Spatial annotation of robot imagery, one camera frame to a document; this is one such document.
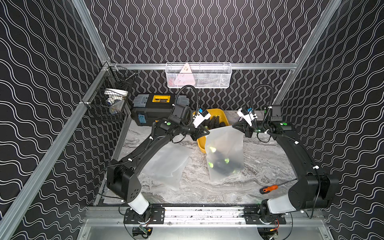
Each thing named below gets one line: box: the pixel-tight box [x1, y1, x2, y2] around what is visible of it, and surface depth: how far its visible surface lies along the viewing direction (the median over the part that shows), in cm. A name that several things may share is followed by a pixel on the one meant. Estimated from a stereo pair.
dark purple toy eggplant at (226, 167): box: [212, 159, 242, 176], surface depth 85 cm
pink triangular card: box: [174, 63, 196, 86], surface depth 92 cm
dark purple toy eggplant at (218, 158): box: [209, 146, 232, 166], surface depth 84 cm
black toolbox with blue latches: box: [131, 94, 190, 127], surface depth 103 cm
